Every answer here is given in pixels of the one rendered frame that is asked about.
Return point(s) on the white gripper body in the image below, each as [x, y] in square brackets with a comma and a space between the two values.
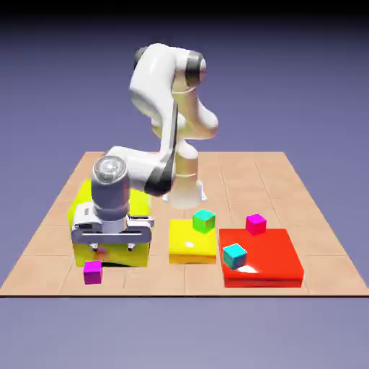
[115, 237]

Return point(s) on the small pink cube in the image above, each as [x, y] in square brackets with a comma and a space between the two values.
[256, 225]

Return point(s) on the large tall yellow box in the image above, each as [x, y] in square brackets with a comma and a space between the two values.
[138, 201]

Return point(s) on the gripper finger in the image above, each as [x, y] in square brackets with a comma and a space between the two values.
[94, 247]
[131, 247]

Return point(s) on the small green cube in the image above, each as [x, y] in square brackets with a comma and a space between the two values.
[203, 222]

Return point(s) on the small purple cube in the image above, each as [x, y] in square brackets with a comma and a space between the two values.
[92, 273]

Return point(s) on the small cyan cube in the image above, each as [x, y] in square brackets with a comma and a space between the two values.
[234, 256]

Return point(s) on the large red box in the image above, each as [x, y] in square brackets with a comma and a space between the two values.
[274, 253]

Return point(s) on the large flat yellow box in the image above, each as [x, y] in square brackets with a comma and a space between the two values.
[184, 242]

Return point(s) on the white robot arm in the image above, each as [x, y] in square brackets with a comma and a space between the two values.
[150, 86]

